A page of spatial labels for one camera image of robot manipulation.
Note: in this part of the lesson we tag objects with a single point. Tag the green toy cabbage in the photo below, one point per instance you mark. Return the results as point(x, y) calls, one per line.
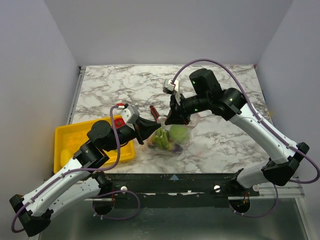
point(179, 134)

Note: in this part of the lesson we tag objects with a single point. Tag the purple toy eggplant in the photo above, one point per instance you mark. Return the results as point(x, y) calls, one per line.
point(175, 148)

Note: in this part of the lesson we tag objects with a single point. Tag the green toy celery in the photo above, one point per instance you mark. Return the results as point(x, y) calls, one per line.
point(161, 139)

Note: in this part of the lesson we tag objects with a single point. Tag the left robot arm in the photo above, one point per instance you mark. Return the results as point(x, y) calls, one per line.
point(79, 179)

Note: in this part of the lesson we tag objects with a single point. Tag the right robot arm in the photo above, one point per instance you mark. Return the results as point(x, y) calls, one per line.
point(231, 105)

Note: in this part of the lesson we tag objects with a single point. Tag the red toy tomato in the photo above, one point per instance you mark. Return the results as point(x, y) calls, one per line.
point(119, 122)

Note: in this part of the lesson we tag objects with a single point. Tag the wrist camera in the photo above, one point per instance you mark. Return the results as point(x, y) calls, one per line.
point(173, 89)
point(129, 114)

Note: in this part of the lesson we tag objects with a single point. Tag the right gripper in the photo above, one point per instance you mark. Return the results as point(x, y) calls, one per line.
point(175, 108)

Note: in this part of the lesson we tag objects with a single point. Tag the clear zip top bag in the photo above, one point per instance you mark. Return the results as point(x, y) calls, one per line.
point(195, 119)

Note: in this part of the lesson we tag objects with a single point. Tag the red black utility knife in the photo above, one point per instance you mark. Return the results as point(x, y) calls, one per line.
point(154, 113)

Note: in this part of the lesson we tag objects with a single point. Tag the yellow plastic tray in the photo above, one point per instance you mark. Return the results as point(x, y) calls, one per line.
point(73, 136)

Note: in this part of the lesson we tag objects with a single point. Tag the black base frame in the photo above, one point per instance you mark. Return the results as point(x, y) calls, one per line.
point(169, 190)

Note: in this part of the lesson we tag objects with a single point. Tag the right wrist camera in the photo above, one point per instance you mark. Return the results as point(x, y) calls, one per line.
point(173, 89)

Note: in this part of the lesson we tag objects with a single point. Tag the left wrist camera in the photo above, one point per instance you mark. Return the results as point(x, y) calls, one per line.
point(129, 114)

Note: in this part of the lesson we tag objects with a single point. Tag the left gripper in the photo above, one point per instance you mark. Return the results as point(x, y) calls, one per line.
point(142, 128)

